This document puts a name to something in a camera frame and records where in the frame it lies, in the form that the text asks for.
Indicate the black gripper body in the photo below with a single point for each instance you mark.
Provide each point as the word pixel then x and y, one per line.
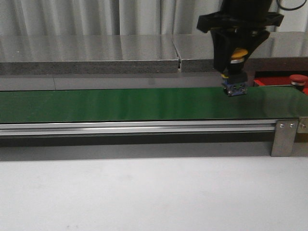
pixel 240 13

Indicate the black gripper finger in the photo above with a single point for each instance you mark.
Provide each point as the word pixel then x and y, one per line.
pixel 224 45
pixel 249 40

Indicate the yellow mushroom push button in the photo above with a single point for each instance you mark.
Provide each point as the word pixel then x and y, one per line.
pixel 234 78

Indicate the red mushroom push button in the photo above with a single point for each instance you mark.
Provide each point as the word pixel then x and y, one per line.
pixel 298 81

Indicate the grey stone shelf slab right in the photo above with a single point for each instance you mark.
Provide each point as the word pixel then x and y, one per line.
pixel 281 52

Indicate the grey stone shelf slab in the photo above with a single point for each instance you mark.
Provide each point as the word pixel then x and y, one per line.
pixel 90 54
pixel 281 52

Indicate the red plastic tray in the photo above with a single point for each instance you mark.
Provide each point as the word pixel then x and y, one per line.
pixel 277 78

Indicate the green conveyor belt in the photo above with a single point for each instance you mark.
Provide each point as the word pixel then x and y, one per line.
pixel 41 106

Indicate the grey stone shelf slab left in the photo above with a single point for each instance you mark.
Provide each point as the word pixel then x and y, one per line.
pixel 90 54

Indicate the grey curtain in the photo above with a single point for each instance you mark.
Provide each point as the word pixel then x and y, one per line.
pixel 102 17

